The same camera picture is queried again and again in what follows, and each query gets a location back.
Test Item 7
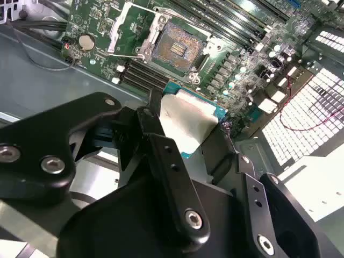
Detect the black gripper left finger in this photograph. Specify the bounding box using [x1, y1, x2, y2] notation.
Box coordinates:
[0, 88, 211, 249]

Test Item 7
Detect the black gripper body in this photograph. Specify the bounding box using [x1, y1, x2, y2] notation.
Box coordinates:
[56, 173, 260, 258]

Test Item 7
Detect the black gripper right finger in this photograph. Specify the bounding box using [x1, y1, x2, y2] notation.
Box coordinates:
[200, 122, 338, 258]

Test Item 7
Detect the silver topped CPU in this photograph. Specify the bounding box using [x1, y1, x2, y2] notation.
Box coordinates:
[158, 80, 228, 160]

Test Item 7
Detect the metal socket cover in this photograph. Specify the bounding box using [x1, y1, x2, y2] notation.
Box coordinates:
[106, 0, 169, 64]

